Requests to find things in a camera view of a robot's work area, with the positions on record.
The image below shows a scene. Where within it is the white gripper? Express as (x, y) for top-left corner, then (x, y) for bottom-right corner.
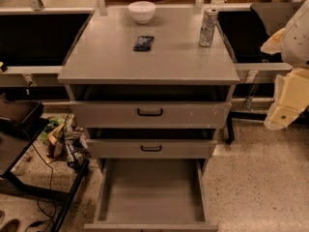
(261, 28), (309, 131)

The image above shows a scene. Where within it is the dark blue rxbar wrapper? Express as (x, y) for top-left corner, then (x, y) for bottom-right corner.
(133, 36), (155, 51)

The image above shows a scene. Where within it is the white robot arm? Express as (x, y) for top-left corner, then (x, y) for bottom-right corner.
(261, 1), (309, 131)

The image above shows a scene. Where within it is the grey drawer cabinet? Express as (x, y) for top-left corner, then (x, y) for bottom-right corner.
(57, 5), (241, 232)

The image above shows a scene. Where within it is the grey middle drawer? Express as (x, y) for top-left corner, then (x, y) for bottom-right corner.
(87, 129), (216, 159)

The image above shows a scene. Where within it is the grey drawer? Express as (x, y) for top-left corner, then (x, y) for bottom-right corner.
(87, 129), (216, 159)
(70, 84), (231, 129)
(84, 159), (218, 232)

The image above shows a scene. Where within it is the grey bottom drawer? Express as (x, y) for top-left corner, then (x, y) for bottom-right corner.
(84, 159), (218, 232)

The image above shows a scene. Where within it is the grey top drawer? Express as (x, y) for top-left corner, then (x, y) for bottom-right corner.
(70, 84), (231, 129)

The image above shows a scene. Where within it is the silver drink can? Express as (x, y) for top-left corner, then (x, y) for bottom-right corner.
(199, 9), (218, 47)

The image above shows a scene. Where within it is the white ceramic bowl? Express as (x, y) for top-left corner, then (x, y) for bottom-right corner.
(127, 1), (156, 24)

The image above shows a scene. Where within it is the pile of snack bags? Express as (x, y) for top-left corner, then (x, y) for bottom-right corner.
(40, 113), (90, 171)

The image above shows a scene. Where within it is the black cart on left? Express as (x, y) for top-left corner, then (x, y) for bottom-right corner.
(0, 93), (89, 232)

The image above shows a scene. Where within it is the aluminium frame rail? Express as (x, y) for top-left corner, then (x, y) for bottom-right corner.
(0, 66), (62, 87)

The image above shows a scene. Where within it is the black cable on floor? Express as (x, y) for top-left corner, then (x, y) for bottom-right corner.
(22, 129), (59, 232)

